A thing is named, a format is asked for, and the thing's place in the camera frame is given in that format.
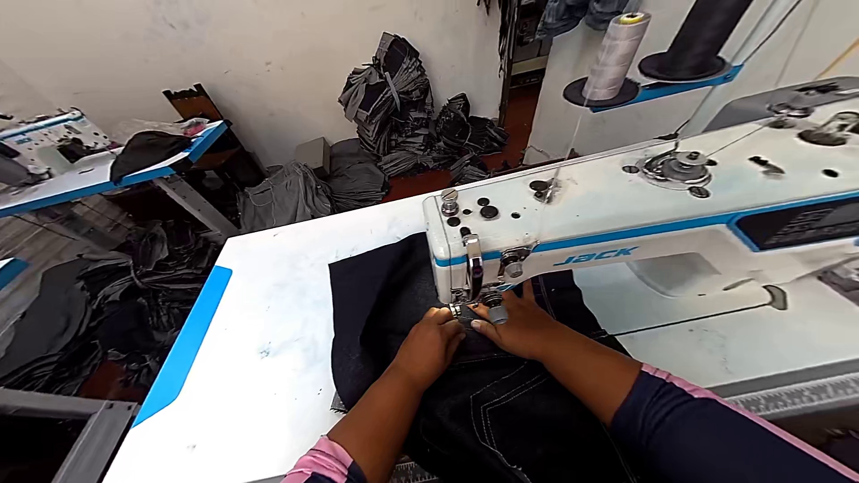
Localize person's right hand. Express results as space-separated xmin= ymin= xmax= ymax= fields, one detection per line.
xmin=467 ymin=279 xmax=561 ymax=362

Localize person's left hand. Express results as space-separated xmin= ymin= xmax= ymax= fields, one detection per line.
xmin=393 ymin=306 xmax=467 ymax=392

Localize dark denim garment piece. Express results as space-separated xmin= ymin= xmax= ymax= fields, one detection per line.
xmin=328 ymin=231 xmax=638 ymax=483

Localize person's left forearm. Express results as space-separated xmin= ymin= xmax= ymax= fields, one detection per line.
xmin=281 ymin=364 xmax=426 ymax=483

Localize person's right forearm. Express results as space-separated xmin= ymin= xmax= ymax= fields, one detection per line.
xmin=538 ymin=322 xmax=859 ymax=483

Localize white blue-striped sewing machine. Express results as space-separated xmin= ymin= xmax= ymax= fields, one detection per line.
xmin=423 ymin=76 xmax=859 ymax=325

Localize white table with blue edge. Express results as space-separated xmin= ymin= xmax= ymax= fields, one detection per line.
xmin=102 ymin=154 xmax=859 ymax=483

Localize pile of grey fabric pieces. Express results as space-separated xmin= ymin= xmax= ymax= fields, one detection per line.
xmin=238 ymin=138 xmax=391 ymax=234

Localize grey box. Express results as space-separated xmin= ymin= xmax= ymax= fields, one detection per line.
xmin=294 ymin=137 xmax=332 ymax=179

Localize stack of tied denim pieces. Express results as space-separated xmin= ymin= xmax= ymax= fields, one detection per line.
xmin=337 ymin=32 xmax=510 ymax=186

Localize blue thread stand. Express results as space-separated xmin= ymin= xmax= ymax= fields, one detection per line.
xmin=562 ymin=64 xmax=744 ymax=114

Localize dark shelf rack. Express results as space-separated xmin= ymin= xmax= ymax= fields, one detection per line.
xmin=498 ymin=0 xmax=554 ymax=128

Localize white thread cone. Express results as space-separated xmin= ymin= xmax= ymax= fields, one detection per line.
xmin=582 ymin=12 xmax=652 ymax=103

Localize hanging denim garments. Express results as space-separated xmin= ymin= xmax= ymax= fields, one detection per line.
xmin=537 ymin=0 xmax=632 ymax=39

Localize black thread cone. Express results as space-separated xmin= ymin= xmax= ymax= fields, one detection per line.
xmin=639 ymin=0 xmax=755 ymax=81

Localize brown wooden chair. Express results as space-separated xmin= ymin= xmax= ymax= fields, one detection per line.
xmin=162 ymin=83 xmax=268 ymax=195

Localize clear plastic bag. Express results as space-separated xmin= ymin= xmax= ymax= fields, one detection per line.
xmin=115 ymin=117 xmax=210 ymax=143

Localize black cloth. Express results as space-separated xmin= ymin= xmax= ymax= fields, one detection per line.
xmin=109 ymin=130 xmax=193 ymax=185

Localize heap of dark denim pieces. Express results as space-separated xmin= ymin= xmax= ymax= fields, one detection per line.
xmin=0 ymin=215 xmax=226 ymax=398

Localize small white blue-edged table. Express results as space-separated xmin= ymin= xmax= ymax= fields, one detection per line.
xmin=0 ymin=119 xmax=239 ymax=241

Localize blue-edged table corner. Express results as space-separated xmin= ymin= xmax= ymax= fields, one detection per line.
xmin=0 ymin=258 xmax=29 ymax=292

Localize grey metal frame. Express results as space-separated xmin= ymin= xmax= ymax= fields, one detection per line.
xmin=0 ymin=387 xmax=140 ymax=483

